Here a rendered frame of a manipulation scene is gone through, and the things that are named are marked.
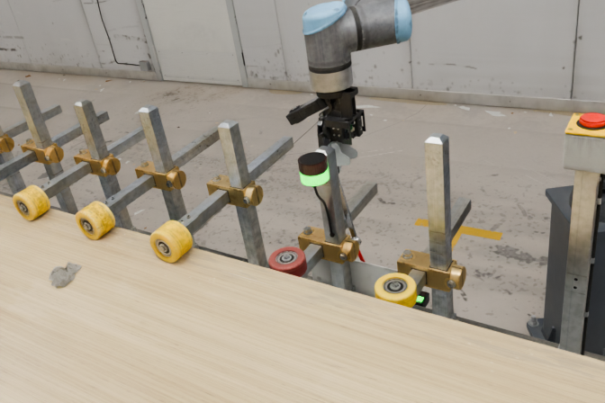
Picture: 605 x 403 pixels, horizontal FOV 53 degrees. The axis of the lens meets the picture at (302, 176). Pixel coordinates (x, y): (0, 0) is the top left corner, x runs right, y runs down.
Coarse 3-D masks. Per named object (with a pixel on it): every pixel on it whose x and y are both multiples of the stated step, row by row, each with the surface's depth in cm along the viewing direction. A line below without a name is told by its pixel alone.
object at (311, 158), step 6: (306, 156) 126; (312, 156) 126; (318, 156) 125; (324, 156) 125; (300, 162) 124; (306, 162) 124; (312, 162) 123; (318, 162) 123; (312, 186) 127; (324, 204) 132; (330, 222) 135; (330, 228) 135; (330, 234) 136
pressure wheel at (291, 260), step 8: (280, 248) 133; (288, 248) 132; (296, 248) 132; (272, 256) 131; (280, 256) 131; (288, 256) 129; (296, 256) 130; (304, 256) 129; (272, 264) 128; (280, 264) 128; (288, 264) 127; (296, 264) 127; (304, 264) 129; (288, 272) 127; (296, 272) 127; (304, 272) 129
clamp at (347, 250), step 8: (312, 232) 143; (320, 232) 143; (304, 240) 142; (312, 240) 140; (320, 240) 140; (344, 240) 138; (352, 240) 138; (304, 248) 143; (328, 248) 139; (336, 248) 137; (344, 248) 137; (352, 248) 137; (328, 256) 140; (336, 256) 139; (344, 256) 137; (352, 256) 138
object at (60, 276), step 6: (72, 264) 138; (54, 270) 137; (60, 270) 135; (66, 270) 136; (72, 270) 136; (78, 270) 137; (54, 276) 135; (60, 276) 134; (66, 276) 136; (72, 276) 134; (54, 282) 134; (60, 282) 132; (66, 282) 133
